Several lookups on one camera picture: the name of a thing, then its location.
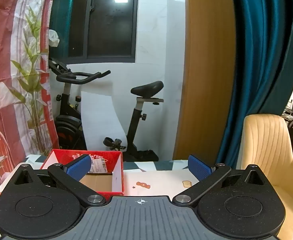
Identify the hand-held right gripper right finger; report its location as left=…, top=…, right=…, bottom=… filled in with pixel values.
left=173, top=154, right=272, bottom=207

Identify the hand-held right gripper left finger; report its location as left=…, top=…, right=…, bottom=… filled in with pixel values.
left=13, top=154, right=107, bottom=208

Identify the red strawberry print box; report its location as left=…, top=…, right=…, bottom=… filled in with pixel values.
left=40, top=149, right=125, bottom=196

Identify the white printed tablecloth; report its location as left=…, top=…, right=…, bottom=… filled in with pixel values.
left=0, top=154, right=237, bottom=238

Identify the white paper sheet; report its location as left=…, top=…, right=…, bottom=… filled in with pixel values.
left=80, top=91, right=127, bottom=152

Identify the beige padded chair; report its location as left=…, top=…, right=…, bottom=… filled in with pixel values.
left=237, top=114, right=293, bottom=240

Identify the wooden door panel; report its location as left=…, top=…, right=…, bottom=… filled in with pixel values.
left=173, top=0, right=244, bottom=161

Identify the black exercise bike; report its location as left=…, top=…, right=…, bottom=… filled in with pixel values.
left=48, top=57, right=165, bottom=162

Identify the teal curtain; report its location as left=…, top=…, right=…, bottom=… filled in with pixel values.
left=217, top=0, right=293, bottom=168
left=48, top=0, right=75, bottom=58

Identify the white plastic bag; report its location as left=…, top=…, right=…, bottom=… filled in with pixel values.
left=48, top=29, right=60, bottom=47

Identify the red plant print backdrop cloth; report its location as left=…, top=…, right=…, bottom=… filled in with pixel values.
left=0, top=0, right=59, bottom=203

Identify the dark framed window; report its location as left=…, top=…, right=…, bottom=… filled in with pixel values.
left=68, top=0, right=139, bottom=64

